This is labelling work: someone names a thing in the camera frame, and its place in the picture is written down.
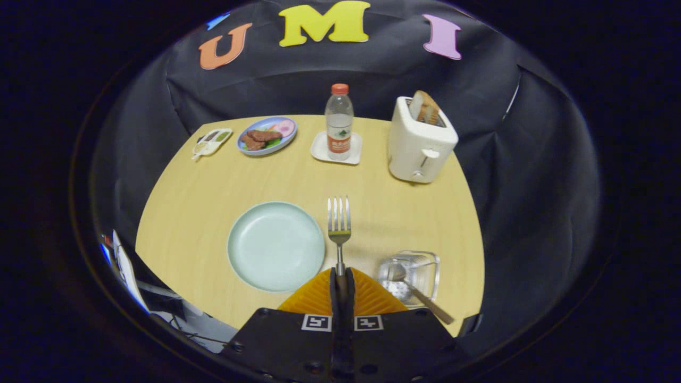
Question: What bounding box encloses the brown toy meat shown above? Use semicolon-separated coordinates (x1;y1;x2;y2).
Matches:
242;129;283;151

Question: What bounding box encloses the clear water bottle red cap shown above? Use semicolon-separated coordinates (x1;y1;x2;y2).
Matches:
325;84;354;161

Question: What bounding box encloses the white sheet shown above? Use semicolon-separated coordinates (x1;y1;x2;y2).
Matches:
101;231;150;312

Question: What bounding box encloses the toast bread slice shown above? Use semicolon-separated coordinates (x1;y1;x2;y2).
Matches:
420;101;441;126
409;90;429;121

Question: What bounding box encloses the blue plate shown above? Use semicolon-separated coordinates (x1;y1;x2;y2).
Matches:
237;116;297;156

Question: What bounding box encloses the clear plastic container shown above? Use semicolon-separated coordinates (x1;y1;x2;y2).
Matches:
378;251;441;309

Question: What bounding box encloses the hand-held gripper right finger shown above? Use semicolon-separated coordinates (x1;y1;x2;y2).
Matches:
343;268;469;383

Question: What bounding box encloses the metal spoon wooden handle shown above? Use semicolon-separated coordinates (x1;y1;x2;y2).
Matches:
391;263;456;325

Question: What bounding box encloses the white condiment tray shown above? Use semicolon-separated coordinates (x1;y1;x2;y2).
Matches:
192;128;234;161

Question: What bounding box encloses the black cable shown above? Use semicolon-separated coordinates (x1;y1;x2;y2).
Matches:
170;314;235;346

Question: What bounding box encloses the pale green plate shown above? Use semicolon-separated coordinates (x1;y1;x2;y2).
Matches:
227;201;326;293

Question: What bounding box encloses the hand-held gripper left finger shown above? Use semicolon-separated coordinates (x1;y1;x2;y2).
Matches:
221;268;344;383

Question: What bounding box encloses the white square coaster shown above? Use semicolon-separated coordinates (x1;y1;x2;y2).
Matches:
311;131;363;165

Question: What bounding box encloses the white toaster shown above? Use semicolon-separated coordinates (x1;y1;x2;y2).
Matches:
388;96;459;184

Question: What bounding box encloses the metal fork wooden handle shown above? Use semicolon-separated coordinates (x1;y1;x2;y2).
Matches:
327;196;352;298

